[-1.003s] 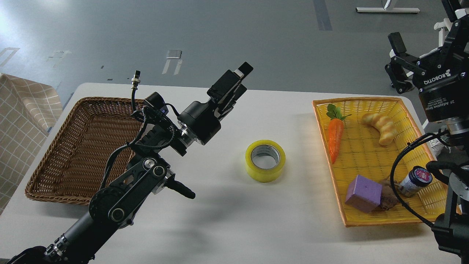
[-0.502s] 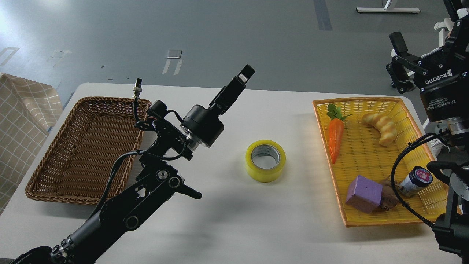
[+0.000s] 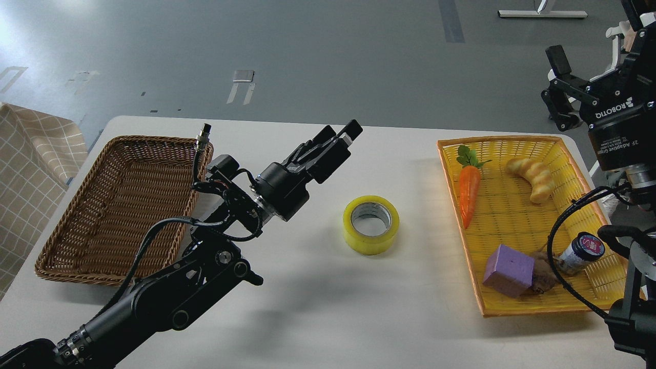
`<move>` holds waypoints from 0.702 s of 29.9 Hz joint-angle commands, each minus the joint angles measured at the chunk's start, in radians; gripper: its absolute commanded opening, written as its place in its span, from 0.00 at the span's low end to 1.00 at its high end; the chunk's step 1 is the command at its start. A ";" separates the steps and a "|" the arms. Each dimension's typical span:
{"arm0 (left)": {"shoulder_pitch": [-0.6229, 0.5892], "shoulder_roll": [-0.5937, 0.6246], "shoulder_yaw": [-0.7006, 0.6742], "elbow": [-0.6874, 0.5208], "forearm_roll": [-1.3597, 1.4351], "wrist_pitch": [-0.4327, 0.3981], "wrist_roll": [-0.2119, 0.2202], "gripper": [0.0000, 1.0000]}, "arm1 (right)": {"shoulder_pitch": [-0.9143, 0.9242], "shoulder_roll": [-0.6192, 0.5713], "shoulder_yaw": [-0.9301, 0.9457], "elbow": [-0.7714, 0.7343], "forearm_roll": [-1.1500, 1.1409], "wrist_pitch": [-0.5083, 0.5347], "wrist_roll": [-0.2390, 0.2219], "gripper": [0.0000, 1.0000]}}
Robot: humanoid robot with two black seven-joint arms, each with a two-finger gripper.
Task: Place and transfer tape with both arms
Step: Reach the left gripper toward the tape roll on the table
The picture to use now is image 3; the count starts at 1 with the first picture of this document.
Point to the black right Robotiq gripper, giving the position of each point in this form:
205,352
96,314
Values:
617,106

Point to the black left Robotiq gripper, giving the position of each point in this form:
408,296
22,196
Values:
283,188

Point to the yellow tape roll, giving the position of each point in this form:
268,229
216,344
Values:
370,225

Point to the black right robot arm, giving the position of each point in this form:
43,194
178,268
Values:
630,320

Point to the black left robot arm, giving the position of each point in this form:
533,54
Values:
211,266

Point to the grey office chair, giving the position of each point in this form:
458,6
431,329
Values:
616,35

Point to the toy bread croissant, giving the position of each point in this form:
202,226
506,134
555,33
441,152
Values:
537,174

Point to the orange toy carrot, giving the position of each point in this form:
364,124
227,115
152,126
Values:
469,182

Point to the yellow plastic basket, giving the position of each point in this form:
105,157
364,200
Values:
505,215

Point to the brown wicker basket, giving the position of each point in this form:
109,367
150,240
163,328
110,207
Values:
135,182

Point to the small jar with lid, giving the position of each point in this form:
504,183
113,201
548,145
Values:
583,250

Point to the purple foam block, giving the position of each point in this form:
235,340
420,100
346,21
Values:
509,271

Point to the brown toy figure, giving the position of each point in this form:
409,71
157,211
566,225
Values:
543,277

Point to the beige checkered cloth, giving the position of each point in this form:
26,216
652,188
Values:
40,154

